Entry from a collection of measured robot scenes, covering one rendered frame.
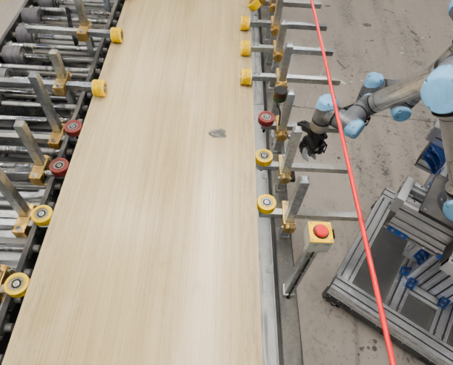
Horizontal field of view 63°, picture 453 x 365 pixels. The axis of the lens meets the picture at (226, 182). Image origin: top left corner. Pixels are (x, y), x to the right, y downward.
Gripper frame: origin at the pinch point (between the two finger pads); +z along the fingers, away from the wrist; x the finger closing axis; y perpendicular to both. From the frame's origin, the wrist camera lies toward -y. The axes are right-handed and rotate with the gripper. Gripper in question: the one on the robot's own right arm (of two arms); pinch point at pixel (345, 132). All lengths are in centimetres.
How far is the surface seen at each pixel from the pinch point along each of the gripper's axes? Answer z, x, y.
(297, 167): -2.0, -26.5, -28.2
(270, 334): 21, -95, -41
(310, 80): -12.9, 23.5, -18.9
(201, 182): -7, -42, -72
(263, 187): 21, -23, -40
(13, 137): 0, -14, -163
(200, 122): -7, -6, -74
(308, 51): -13, 49, -17
